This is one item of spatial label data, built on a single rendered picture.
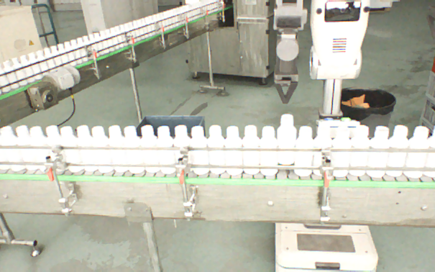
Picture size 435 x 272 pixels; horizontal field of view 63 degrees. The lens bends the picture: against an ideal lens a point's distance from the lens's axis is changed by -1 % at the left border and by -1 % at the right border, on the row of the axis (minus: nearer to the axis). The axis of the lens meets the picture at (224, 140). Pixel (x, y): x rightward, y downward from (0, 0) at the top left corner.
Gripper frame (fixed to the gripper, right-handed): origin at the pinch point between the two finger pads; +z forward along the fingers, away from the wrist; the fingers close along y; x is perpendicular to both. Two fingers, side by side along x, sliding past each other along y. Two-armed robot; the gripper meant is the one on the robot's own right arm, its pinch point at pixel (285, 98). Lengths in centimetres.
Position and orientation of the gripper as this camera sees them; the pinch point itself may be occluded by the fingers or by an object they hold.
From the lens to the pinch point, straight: 111.3
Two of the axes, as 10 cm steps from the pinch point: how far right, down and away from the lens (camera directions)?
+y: -1.2, 4.6, -8.8
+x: 9.9, 0.2, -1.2
